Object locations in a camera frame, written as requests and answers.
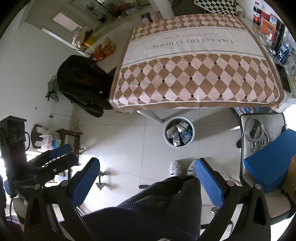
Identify white round trash bin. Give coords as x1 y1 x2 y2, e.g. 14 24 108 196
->
163 116 196 149

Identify black dumbbell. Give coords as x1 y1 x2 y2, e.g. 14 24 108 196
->
95 171 106 190

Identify blue cushion on chair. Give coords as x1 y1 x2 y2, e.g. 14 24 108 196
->
244 130 295 193

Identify right grey fuzzy slipper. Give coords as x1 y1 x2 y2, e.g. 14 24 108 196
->
186 160 197 177

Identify person's dark trouser legs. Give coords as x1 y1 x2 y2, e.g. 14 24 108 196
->
83 176 202 240

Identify white table leg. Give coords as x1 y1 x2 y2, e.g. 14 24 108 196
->
137 109 164 123

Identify blue toy gun box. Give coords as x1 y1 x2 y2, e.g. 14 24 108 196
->
231 107 273 116

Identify green white medicine box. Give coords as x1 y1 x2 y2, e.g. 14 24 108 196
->
176 121 190 133

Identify brown checkered tablecloth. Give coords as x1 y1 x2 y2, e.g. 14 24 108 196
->
109 14 287 113

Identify orange box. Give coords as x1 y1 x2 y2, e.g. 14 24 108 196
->
261 19 275 40

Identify cola bottle red label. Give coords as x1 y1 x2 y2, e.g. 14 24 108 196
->
253 1 261 26

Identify black white checkered cushion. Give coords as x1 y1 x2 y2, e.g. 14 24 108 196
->
194 0 238 15

